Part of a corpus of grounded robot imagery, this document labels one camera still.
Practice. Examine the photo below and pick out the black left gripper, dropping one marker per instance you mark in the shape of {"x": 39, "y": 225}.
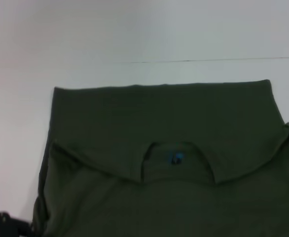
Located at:
{"x": 4, "y": 225}

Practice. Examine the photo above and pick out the dark green t-shirt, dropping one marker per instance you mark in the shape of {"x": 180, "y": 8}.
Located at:
{"x": 171, "y": 172}

